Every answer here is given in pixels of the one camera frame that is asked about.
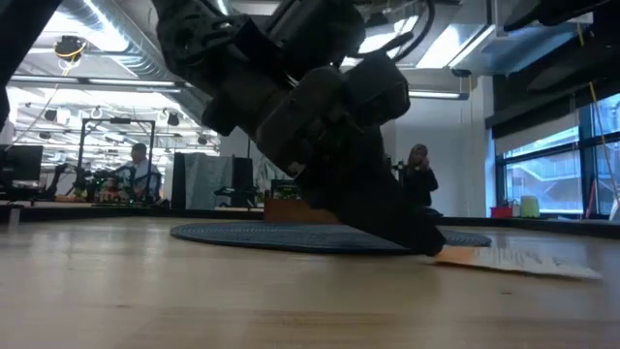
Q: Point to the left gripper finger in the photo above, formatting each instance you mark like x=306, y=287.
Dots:
x=368, y=194

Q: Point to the dark purple tea packet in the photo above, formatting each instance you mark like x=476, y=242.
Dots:
x=286, y=189

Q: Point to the round dark woven placemat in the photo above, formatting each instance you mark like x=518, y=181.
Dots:
x=271, y=237

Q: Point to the white orange tea packet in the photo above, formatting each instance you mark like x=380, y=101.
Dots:
x=513, y=262

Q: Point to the wooden tea organizer box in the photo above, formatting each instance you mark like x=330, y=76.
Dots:
x=286, y=212

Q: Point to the person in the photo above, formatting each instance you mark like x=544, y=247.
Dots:
x=419, y=184
x=143, y=169

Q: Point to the black partition panel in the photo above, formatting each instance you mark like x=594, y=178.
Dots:
x=178, y=181
x=242, y=181

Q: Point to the ceiling light strip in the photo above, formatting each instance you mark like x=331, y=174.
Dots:
x=121, y=82
x=436, y=94

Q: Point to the grey cloth partition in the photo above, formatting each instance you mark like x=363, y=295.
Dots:
x=208, y=179

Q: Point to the red bin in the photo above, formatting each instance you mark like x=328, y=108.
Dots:
x=502, y=212

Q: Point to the yellow green container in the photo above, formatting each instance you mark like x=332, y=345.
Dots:
x=530, y=207

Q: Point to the white roller blind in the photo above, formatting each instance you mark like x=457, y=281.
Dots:
x=533, y=138

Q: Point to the background robot arms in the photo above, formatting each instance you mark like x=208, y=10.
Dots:
x=92, y=181

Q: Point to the black computer monitor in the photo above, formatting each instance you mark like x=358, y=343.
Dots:
x=21, y=162

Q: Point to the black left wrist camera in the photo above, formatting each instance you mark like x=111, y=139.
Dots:
x=315, y=29

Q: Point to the black security camera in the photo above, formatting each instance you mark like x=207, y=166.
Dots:
x=460, y=72

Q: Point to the black frame robot station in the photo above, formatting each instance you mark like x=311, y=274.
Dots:
x=118, y=120

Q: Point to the white post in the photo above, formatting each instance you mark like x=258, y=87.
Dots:
x=14, y=215

